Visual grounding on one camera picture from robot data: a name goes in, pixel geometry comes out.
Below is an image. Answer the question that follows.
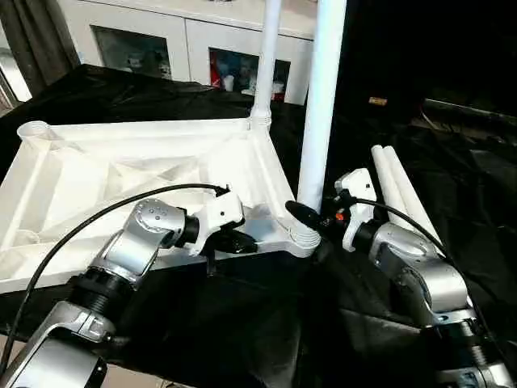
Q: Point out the black right camera cable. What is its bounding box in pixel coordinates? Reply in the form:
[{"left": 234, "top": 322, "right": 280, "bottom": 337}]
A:
[{"left": 343, "top": 196, "right": 508, "bottom": 365}]

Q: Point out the white plastic table top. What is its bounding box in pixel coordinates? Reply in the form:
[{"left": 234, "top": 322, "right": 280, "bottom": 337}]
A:
[{"left": 0, "top": 116, "right": 322, "bottom": 294}]

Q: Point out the grey curtain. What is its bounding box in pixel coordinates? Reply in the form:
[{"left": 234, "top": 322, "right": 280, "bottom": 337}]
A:
[{"left": 0, "top": 0, "right": 80, "bottom": 96}]

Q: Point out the black camera cable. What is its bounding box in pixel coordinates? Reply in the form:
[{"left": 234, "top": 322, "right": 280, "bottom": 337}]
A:
[
  {"left": 0, "top": 183, "right": 231, "bottom": 365},
  {"left": 343, "top": 196, "right": 508, "bottom": 365}
]

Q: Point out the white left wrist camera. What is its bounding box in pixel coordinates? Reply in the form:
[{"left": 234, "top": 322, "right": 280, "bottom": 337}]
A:
[{"left": 189, "top": 185, "right": 246, "bottom": 256}]

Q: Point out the white plastic table leg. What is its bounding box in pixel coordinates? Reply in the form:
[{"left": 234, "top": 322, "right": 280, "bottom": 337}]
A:
[
  {"left": 288, "top": 0, "right": 349, "bottom": 251},
  {"left": 382, "top": 145, "right": 448, "bottom": 254},
  {"left": 250, "top": 0, "right": 284, "bottom": 134},
  {"left": 370, "top": 145, "right": 409, "bottom": 223}
]

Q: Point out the black left camera cable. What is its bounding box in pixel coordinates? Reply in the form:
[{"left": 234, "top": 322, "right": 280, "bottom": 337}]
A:
[{"left": 0, "top": 183, "right": 231, "bottom": 365}]

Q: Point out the dark metal pole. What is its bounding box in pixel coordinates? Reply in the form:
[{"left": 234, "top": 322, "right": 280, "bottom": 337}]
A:
[{"left": 423, "top": 99, "right": 517, "bottom": 119}]

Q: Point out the black mat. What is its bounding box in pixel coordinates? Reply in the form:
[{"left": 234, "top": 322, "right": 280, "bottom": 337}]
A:
[{"left": 0, "top": 63, "right": 517, "bottom": 388}]

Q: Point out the white glass-door cabinet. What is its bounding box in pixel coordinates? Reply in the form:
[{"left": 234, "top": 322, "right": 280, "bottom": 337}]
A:
[{"left": 56, "top": 0, "right": 320, "bottom": 106}]

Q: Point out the red bottle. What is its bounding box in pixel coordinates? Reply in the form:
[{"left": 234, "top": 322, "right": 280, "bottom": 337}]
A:
[{"left": 210, "top": 56, "right": 223, "bottom": 88}]

